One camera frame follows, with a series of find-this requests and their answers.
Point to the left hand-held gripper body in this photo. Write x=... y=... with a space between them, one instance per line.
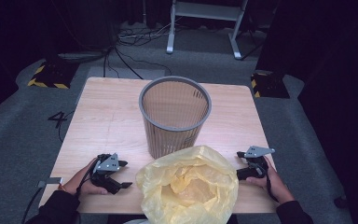
x=107 y=165

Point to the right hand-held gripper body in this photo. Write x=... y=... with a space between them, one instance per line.
x=256 y=155

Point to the gray slatted wastebasket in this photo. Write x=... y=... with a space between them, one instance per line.
x=164 y=140

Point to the yellow plastic bag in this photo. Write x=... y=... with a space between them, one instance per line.
x=186 y=186

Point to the person's left hand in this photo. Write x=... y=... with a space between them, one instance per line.
x=80 y=183

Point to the person's right hand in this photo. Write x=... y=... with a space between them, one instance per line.
x=276 y=186

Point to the orange wristband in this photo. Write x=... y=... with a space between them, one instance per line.
x=61 y=187

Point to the black yellow striped base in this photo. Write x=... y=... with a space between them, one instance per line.
x=51 y=74
x=268 y=85

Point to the white metal stand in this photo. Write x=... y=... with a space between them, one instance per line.
x=205 y=12

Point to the small gray metal bracket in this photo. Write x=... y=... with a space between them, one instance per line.
x=51 y=181

